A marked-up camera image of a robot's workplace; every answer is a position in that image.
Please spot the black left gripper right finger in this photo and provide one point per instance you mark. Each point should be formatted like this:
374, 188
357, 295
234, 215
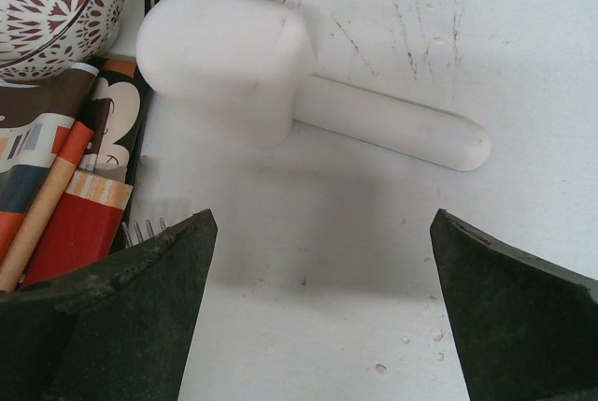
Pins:
524, 328

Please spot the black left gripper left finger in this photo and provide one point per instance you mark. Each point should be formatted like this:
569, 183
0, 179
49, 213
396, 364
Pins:
118, 329

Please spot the white strainer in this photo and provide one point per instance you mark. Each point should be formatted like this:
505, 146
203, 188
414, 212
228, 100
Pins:
42, 38

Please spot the striped red cloth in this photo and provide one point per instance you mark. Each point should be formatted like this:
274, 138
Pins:
36, 117

